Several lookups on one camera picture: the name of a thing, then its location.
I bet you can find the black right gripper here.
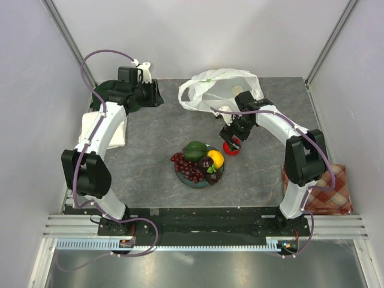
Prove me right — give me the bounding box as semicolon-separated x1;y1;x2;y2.
219;112;255;152

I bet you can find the red fake apple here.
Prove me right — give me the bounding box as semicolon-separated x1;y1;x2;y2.
223;137;241;155

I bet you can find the yellow fake lemon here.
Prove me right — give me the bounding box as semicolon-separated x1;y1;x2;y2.
208;150;224;169

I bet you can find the dark purple fake mangosteen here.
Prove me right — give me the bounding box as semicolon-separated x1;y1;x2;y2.
197;156;216;173

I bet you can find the green fake lime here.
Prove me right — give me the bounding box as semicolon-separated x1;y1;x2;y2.
183;141;208;162

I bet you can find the red fake grape bunch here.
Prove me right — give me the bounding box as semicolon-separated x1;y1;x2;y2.
170;152;203;184

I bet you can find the white plastic bag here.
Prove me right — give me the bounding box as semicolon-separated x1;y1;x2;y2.
178;68;264;113

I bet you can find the dark fake avocado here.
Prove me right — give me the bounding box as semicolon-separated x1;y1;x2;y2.
204;171;222;185

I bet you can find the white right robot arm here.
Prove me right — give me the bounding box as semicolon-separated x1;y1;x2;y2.
216;91;330;236

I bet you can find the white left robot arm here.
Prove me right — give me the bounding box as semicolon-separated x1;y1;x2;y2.
61;62;164;236

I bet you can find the dark green baseball cap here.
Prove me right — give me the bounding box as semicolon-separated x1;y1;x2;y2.
90;80;144;114

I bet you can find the blue ceramic plate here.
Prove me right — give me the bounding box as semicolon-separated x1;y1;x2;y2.
171;142;225;188

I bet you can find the white folded towel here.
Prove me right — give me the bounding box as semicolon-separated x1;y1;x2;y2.
79;112;127;149

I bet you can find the red plaid cloth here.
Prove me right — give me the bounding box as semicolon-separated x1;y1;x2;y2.
280;164;353;219

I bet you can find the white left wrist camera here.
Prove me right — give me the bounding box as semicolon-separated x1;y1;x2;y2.
131;59;152;84

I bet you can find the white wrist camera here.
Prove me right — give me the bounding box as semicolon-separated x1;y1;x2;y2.
214;106;236;126
131;59;152;84

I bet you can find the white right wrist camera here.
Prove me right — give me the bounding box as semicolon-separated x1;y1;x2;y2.
214;106;236;126

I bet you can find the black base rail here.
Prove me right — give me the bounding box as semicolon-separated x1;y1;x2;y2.
98;207;310;237

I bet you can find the light blue cable duct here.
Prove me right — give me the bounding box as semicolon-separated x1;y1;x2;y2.
56;236;298;250

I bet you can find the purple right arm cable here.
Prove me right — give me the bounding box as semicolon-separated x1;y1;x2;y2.
211;107;337;259

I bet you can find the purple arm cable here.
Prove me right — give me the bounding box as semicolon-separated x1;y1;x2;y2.
55;49;160;272
211;107;337;259

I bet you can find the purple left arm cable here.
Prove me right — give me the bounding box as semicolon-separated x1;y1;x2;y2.
55;49;160;272

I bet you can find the aluminium frame rail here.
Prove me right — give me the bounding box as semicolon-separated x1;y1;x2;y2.
43;210;368;239

